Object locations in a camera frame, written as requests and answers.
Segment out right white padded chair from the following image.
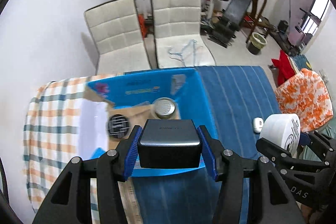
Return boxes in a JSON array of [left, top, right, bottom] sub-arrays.
[[151, 0, 216, 69]]

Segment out left white padded chair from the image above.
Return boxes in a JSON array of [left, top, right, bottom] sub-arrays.
[[84, 0, 151, 75]]

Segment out dark waste bin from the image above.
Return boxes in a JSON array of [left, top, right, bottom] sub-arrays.
[[247, 32, 267, 55]]

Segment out black rectangular power bank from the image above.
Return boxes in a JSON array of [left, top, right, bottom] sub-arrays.
[[138, 119, 202, 169]]

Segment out white tape roll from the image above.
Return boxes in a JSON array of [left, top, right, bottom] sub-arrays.
[[259, 114, 301, 156]]

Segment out wire clothes hanger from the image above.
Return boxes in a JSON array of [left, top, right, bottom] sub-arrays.
[[167, 39, 199, 67]]

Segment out black weight bench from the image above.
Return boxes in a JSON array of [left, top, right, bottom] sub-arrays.
[[209, 0, 252, 48]]

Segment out brown wooden chair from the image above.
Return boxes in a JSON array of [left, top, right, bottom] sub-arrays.
[[243, 0, 273, 44]]

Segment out blue striped tablecloth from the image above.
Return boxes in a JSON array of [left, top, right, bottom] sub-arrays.
[[132, 66, 280, 223]]

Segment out small white rounded device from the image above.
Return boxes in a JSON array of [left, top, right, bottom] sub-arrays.
[[252, 117, 264, 134]]

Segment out blue cardboard box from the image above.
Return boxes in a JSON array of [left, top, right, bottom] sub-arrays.
[[79, 68, 218, 177]]

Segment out metal perforated lid jar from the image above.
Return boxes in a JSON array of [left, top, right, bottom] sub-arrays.
[[153, 97, 177, 119]]

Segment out white padded chair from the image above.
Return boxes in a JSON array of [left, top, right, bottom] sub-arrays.
[[84, 0, 151, 75], [151, 0, 216, 69]]

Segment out black round tin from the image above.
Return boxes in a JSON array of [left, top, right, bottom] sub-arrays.
[[106, 114, 130, 139]]

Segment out plaid orange tablecloth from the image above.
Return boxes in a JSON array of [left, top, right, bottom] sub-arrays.
[[23, 75, 110, 213]]

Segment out red cloth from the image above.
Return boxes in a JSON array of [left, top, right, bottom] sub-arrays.
[[272, 50, 295, 86]]

